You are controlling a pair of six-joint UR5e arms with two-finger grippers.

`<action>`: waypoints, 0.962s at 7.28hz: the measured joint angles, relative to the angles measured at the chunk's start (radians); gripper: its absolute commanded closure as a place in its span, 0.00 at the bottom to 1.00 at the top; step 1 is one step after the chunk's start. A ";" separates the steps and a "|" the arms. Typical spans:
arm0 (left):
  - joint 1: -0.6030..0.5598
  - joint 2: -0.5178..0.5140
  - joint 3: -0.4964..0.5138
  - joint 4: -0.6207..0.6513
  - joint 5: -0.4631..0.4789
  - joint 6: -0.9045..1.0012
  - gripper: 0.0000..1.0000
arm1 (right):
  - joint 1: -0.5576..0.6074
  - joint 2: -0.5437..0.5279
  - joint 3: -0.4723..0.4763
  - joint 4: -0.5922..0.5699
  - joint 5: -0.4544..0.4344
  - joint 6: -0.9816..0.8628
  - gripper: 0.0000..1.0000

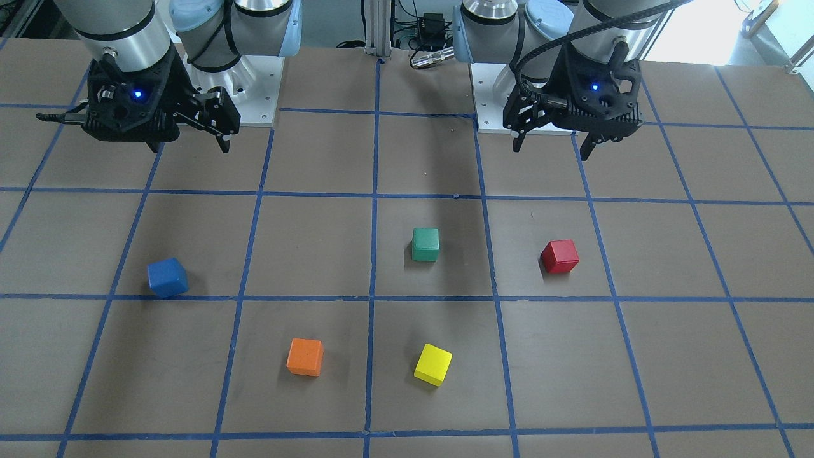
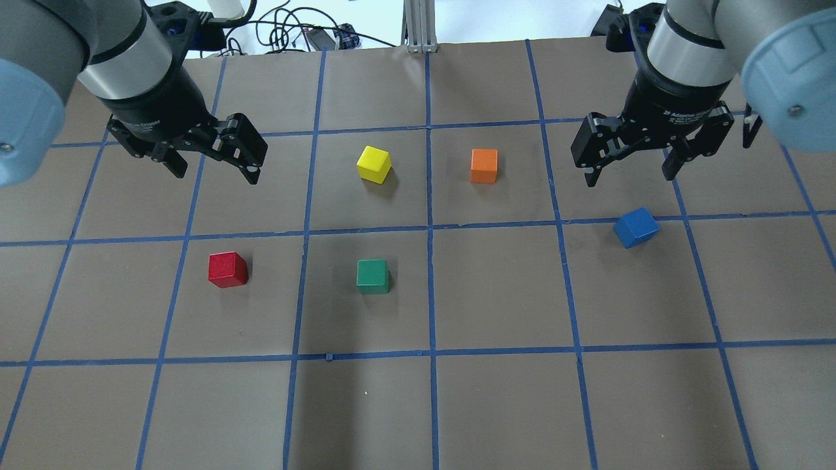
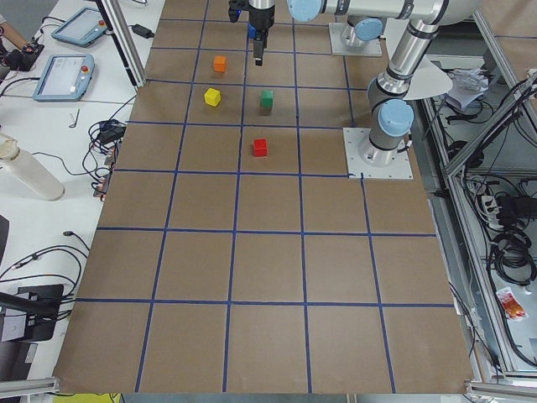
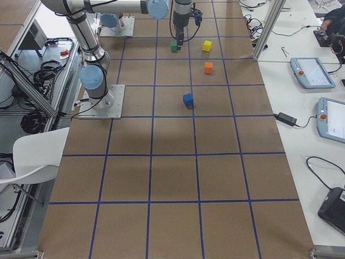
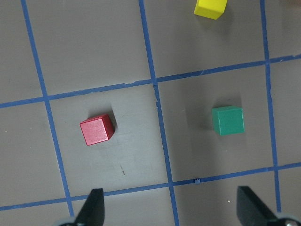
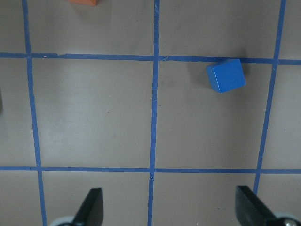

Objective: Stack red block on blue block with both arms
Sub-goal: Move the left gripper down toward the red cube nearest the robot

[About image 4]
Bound black laptop device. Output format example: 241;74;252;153
318;187;344;235

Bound green block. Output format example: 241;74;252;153
170;41;181;53

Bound white chair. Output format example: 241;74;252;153
1;127;70;190

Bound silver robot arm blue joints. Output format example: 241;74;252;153
42;1;196;102

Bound black power adapter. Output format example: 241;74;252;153
274;112;297;126

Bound black cable coil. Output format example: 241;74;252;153
20;112;46;134

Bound grey control box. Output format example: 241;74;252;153
18;19;47;57

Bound orange block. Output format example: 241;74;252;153
204;62;213;74

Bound teach pendant lower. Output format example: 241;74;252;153
316;97;344;143

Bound person hand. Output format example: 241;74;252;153
320;20;332;31

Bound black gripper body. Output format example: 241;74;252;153
172;0;190;28

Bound teach pendant upper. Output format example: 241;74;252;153
290;57;335;89

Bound blue block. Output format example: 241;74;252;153
183;93;194;108

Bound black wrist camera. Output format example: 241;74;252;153
191;8;203;27

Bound yellow block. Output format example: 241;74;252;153
202;40;212;52

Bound aluminium frame post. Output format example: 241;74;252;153
253;0;286;60

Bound allen key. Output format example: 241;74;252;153
281;46;289;57

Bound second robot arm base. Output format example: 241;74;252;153
100;13;127;31

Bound teach pendant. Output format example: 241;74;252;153
316;97;344;143
290;57;335;89

